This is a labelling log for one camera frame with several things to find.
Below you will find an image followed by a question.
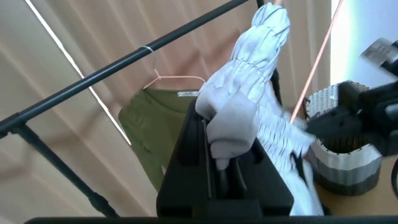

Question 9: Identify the black cable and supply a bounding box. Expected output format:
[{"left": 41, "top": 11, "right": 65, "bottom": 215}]
[{"left": 391, "top": 157, "right": 398, "bottom": 200}]

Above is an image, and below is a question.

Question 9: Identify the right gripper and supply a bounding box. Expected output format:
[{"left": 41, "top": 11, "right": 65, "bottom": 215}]
[{"left": 306, "top": 80, "right": 398, "bottom": 158}]

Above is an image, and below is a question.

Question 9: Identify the white laundry basket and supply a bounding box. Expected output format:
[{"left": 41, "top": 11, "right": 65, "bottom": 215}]
[{"left": 303, "top": 80, "right": 384, "bottom": 197}]

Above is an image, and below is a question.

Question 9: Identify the green long-sleeved shirt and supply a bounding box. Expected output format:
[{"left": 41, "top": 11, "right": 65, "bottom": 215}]
[{"left": 118, "top": 88, "right": 200, "bottom": 192}]

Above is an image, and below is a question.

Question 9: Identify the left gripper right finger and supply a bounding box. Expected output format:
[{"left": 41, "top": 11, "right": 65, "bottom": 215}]
[{"left": 217, "top": 138, "right": 295, "bottom": 218}]

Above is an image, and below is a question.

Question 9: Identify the pale blue garment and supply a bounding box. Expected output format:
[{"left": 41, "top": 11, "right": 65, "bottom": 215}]
[{"left": 195, "top": 2, "right": 325, "bottom": 217}]

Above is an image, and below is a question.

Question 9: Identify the black clothes rack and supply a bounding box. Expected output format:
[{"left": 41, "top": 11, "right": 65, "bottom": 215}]
[{"left": 0, "top": 0, "right": 284, "bottom": 218}]

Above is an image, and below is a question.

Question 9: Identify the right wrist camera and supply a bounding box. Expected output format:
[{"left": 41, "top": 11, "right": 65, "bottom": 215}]
[{"left": 360, "top": 37, "right": 398, "bottom": 77}]

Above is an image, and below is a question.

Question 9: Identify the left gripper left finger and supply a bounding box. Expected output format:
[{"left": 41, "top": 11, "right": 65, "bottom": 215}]
[{"left": 156, "top": 98, "right": 218, "bottom": 218}]

